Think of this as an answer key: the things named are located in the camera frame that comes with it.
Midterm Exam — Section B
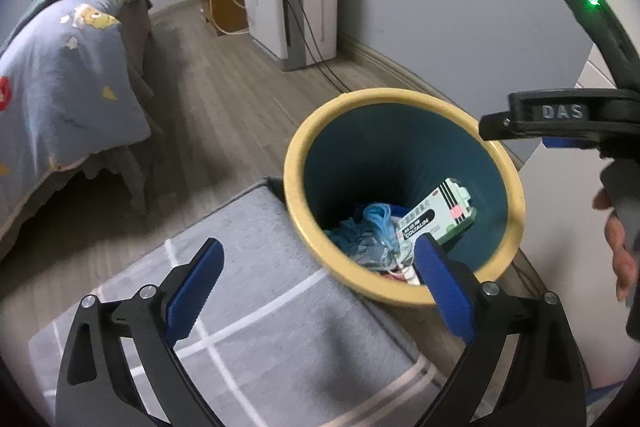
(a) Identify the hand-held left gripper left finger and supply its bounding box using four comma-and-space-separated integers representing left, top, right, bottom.
54, 237, 226, 427

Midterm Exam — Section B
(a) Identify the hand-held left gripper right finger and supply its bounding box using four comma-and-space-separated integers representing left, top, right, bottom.
414, 233, 587, 427

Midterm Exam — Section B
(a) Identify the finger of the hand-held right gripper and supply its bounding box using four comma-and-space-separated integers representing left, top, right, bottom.
478, 111, 512, 142

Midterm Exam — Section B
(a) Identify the crushed white paper cup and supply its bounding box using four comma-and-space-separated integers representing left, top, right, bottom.
387, 257, 426, 288

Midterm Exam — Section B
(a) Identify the green medicine box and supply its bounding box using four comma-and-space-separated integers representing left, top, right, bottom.
395, 178, 478, 245

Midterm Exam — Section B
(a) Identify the blue face mask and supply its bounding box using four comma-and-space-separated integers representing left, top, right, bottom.
325, 202, 401, 268

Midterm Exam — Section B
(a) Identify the yellow-rimmed teal bin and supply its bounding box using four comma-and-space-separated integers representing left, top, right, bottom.
283, 88, 526, 306

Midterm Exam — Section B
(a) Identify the person's right hand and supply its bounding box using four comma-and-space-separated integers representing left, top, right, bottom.
592, 187, 640, 308

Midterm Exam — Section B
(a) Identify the grey rug with white lines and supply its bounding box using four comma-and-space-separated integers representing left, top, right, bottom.
27, 179, 451, 427

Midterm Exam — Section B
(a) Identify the grey bed skirt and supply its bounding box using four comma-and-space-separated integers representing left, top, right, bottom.
120, 0, 156, 215

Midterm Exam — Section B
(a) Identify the printed blue duvet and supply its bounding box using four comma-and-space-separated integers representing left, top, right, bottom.
0, 0, 153, 233

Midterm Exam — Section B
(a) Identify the black cable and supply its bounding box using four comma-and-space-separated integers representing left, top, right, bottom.
250, 0, 361, 95

